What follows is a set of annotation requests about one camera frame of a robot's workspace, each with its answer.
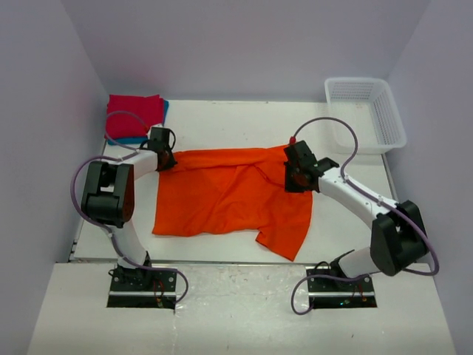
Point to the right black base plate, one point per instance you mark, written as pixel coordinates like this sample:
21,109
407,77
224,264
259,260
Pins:
318,281

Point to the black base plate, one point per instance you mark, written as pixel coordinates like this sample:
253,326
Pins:
138,280
318,281

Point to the folded red t shirt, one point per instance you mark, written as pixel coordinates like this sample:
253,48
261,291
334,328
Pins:
125,115

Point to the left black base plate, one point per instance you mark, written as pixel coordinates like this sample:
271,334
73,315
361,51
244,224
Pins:
138,280

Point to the folded blue t shirt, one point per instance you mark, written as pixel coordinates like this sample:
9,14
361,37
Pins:
127,141

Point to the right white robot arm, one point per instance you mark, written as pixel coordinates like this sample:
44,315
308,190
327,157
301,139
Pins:
398,236

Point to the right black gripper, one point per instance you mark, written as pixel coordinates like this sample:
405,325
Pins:
293,179

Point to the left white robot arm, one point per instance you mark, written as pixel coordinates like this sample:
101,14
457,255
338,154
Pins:
108,198

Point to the orange t shirt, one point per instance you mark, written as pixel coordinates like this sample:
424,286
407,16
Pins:
219,191

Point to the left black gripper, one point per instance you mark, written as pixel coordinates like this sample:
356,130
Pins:
167,161

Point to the white plastic basket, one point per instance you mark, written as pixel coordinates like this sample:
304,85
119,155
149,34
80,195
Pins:
368,106

